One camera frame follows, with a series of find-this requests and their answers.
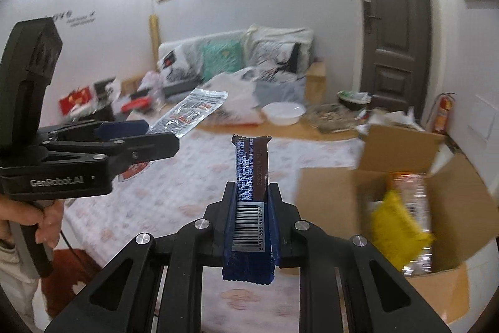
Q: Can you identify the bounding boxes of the dark brown door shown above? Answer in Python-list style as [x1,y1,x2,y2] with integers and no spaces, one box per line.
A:
[353,0,433,115]

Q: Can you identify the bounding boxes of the small brown cardboard box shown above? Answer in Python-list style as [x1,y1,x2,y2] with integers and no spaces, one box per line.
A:
[306,62,327,107]

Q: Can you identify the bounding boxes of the clear plastic tray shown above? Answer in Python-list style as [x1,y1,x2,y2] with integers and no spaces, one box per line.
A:
[308,105,359,133]

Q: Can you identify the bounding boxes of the person's left hand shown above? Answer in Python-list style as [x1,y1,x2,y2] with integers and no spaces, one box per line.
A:
[0,196,66,251]

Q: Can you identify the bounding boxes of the red rug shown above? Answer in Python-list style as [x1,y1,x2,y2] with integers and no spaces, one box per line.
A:
[41,249,104,320]

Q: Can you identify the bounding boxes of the teal pillow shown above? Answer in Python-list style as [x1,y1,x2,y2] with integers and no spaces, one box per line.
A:
[203,40,242,82]

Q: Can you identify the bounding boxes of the person's white clothing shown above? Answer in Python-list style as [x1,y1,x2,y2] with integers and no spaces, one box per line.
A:
[0,237,41,320]

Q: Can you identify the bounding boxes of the black cable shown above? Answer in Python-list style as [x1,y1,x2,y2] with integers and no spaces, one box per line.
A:
[58,229,84,259]

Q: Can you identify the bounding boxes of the white wall panel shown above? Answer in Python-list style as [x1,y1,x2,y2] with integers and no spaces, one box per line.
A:
[468,95,497,140]

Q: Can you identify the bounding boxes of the white plastic bag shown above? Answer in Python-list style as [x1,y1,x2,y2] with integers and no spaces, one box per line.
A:
[203,70,262,125]

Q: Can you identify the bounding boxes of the red gift box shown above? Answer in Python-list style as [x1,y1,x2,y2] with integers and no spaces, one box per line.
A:
[58,86,96,116]

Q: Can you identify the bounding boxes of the metal door handle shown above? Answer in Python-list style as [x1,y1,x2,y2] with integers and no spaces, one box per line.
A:
[363,0,380,31]

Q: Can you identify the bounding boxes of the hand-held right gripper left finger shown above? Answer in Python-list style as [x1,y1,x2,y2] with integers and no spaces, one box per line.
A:
[43,181,238,333]

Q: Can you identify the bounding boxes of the red fire extinguisher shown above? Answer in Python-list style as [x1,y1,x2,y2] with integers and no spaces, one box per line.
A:
[427,93,455,135]

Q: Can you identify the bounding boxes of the silver packet with red label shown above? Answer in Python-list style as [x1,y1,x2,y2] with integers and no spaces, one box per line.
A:
[119,88,229,182]

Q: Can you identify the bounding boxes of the clear plastic bag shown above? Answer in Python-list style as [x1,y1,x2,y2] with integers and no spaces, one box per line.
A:
[140,71,164,111]

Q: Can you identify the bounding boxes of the white plastic bowl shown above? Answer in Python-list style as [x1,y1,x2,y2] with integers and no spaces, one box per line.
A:
[261,103,307,127]

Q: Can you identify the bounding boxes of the pink printed white tablecloth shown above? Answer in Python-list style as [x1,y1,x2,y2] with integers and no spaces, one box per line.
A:
[64,130,367,333]

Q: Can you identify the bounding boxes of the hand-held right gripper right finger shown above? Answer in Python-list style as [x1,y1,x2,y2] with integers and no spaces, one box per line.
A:
[267,183,453,333]

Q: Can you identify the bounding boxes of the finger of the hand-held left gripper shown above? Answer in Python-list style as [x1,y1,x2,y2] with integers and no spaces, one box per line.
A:
[37,120,149,142]
[41,133,181,178]

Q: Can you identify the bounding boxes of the white black print pillow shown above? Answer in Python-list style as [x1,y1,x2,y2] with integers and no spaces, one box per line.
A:
[158,44,204,89]

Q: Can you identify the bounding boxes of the white covered sofa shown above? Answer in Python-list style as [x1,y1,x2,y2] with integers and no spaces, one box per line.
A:
[156,29,326,100]

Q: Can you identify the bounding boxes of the orange clear snack packet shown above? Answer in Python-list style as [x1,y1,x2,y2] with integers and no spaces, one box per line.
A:
[386,172,431,236]

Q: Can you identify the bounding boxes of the yellow snack packet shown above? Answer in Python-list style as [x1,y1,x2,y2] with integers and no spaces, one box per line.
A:
[370,190,435,272]

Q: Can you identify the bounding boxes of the black wall lettering decal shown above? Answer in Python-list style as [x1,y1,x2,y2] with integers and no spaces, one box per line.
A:
[43,7,96,28]

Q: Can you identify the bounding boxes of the green bowl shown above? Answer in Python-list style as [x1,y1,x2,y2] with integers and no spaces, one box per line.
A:
[337,91,373,111]

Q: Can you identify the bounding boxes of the white crumpled papers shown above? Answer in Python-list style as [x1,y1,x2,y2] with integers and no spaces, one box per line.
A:
[356,107,425,133]

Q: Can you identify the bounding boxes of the dark blue snack bar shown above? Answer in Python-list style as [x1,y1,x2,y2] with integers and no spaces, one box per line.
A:
[222,134,275,285]

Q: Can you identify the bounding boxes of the white tree print pillow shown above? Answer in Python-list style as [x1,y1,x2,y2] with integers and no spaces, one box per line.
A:
[242,25,313,81]

